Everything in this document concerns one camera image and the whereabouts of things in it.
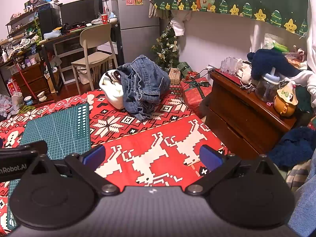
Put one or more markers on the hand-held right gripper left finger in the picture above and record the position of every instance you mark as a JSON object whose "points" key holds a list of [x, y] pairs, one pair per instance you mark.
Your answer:
{"points": [[95, 154]]}

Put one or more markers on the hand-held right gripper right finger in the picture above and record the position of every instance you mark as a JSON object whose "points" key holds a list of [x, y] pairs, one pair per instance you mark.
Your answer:
{"points": [[209, 156]]}

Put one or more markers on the blue denim shorts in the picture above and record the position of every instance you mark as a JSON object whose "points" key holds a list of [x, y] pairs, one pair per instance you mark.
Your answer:
{"points": [[145, 84]]}

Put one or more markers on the white bag of clothes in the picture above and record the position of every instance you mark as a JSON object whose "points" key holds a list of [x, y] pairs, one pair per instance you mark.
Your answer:
{"points": [[111, 96]]}

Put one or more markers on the green cutting mat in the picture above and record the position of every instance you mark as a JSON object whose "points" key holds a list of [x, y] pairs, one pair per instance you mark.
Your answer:
{"points": [[56, 128]]}

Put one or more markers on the yellow green trivet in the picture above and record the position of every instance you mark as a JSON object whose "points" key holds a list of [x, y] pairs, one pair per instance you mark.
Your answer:
{"points": [[26, 109]]}

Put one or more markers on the white red plastic bag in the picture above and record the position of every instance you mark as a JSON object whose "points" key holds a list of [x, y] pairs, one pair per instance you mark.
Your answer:
{"points": [[5, 105]]}

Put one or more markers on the wooden nightstand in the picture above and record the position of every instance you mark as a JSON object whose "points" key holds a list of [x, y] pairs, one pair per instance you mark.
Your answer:
{"points": [[234, 108]]}

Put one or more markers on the red printed blanket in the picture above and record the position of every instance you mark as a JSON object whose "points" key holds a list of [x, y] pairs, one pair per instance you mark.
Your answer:
{"points": [[148, 138]]}

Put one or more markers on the white paper sack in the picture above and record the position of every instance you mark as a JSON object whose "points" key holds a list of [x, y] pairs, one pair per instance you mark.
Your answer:
{"points": [[17, 101]]}

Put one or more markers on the blue and white cup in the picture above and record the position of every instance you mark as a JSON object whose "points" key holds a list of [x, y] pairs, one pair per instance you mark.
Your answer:
{"points": [[28, 100]]}

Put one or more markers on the large red gift box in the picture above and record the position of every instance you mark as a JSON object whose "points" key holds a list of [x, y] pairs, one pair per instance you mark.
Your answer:
{"points": [[195, 93]]}

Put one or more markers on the white ceramic cup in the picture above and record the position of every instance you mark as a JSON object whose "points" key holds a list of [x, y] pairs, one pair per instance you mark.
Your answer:
{"points": [[41, 96]]}

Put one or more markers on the red cardboard box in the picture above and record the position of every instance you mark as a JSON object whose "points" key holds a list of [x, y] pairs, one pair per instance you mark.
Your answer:
{"points": [[11, 87]]}

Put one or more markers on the red green gift box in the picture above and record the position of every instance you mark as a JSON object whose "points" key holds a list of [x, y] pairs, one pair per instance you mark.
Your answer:
{"points": [[175, 89]]}

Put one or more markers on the white tote bag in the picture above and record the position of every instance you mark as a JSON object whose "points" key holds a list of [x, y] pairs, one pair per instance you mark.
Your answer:
{"points": [[85, 75]]}

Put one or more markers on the brown paper bag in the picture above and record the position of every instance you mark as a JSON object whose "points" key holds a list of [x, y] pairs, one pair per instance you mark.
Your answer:
{"points": [[51, 84]]}

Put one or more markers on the small red gift box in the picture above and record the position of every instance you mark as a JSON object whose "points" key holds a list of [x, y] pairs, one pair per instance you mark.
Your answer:
{"points": [[193, 75]]}

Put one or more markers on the brown wooden drawer cabinet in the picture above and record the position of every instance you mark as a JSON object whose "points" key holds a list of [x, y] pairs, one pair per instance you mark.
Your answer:
{"points": [[32, 76]]}

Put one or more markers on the dark blue towel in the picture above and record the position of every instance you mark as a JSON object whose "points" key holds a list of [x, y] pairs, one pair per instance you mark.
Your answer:
{"points": [[293, 145]]}

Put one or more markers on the gold wrapped gift box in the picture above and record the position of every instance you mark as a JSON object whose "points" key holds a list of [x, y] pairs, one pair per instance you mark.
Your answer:
{"points": [[174, 76]]}

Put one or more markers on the clear jar with blue lid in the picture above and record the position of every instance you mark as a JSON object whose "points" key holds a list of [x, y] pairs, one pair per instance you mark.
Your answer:
{"points": [[267, 88]]}

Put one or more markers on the green wrapped gift box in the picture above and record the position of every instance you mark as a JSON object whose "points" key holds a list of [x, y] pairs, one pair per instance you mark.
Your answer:
{"points": [[184, 68]]}

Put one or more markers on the yellow mushroom-shaped pot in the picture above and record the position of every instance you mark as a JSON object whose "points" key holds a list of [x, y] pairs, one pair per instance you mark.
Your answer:
{"points": [[284, 101]]}

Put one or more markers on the clear plastic container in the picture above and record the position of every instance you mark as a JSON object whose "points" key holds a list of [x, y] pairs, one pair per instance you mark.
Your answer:
{"points": [[228, 65]]}

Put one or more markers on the white lotion bottle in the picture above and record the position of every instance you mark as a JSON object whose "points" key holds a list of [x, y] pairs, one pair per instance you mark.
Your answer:
{"points": [[4, 57]]}

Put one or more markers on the white plastic drawer unit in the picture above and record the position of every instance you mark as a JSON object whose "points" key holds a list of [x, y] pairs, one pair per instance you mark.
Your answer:
{"points": [[63, 54]]}

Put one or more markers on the navy fluffy cloth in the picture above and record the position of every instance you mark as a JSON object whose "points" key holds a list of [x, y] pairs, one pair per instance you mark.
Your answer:
{"points": [[269, 61]]}

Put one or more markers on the brown paper roll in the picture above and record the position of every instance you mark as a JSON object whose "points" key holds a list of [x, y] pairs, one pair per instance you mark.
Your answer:
{"points": [[12, 40]]}

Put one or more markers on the small christmas tree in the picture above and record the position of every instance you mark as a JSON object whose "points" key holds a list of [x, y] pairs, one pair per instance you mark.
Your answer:
{"points": [[166, 47]]}

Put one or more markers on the beige plastic chair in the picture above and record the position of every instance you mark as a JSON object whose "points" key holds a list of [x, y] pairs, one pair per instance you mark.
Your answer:
{"points": [[95, 35]]}

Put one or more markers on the grey refrigerator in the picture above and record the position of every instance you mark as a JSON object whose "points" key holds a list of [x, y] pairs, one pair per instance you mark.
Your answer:
{"points": [[138, 39]]}

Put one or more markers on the dark desk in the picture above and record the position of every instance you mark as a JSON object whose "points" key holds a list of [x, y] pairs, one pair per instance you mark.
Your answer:
{"points": [[64, 35]]}

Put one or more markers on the light blue folded cloth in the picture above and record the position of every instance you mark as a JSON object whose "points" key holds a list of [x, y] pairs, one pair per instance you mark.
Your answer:
{"points": [[53, 35]]}

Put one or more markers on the white hanging cloth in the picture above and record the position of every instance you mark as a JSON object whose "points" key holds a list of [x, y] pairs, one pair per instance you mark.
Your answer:
{"points": [[179, 26]]}

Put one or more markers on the red paper cup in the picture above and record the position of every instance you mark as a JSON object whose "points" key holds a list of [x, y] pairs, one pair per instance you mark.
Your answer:
{"points": [[105, 19]]}

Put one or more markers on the black computer tower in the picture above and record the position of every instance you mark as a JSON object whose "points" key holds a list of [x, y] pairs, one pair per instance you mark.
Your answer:
{"points": [[49, 21]]}

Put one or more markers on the black metal shelf rack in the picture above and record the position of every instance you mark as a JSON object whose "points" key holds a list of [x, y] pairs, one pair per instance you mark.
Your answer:
{"points": [[22, 17]]}

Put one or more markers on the black computer monitor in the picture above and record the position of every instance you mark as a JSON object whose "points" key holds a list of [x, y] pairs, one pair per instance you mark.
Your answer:
{"points": [[81, 11]]}

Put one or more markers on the white garment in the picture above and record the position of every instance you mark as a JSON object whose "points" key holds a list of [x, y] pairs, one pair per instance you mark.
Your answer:
{"points": [[311, 54]]}

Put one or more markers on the white wall plug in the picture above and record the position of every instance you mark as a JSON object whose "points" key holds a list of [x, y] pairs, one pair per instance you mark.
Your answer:
{"points": [[209, 69]]}

